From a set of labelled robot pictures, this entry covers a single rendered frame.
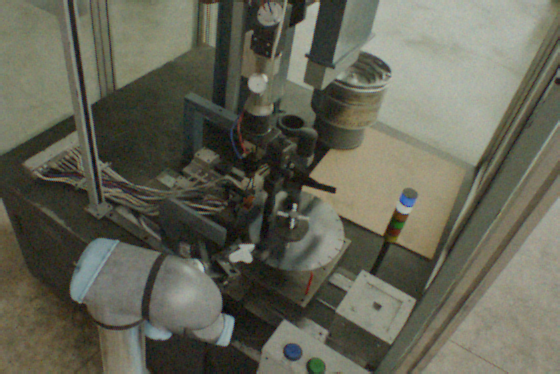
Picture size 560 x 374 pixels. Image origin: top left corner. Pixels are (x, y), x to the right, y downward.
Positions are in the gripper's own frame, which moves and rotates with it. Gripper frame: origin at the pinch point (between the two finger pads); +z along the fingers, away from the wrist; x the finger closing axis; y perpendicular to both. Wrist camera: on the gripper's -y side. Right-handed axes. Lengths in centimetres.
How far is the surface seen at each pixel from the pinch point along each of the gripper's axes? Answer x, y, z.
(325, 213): 21.9, 2.3, 22.7
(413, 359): 25, 54, -13
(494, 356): -11, 68, 145
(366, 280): 16.2, 26.3, 21.8
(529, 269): 25, 50, 203
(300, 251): 13.1, 9.5, 8.5
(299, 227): 16.6, 3.0, 12.1
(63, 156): -23, -83, -12
